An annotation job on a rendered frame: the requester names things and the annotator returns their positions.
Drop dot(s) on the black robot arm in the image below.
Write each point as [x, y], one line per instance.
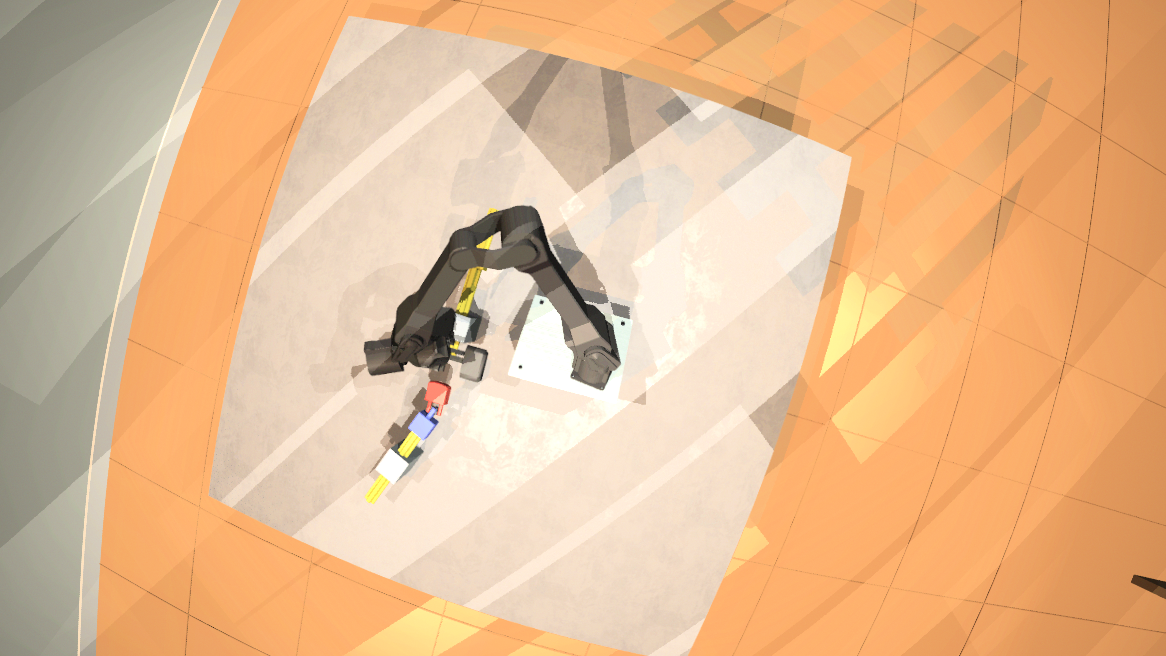
[423, 327]

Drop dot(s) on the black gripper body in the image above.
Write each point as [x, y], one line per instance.
[473, 363]

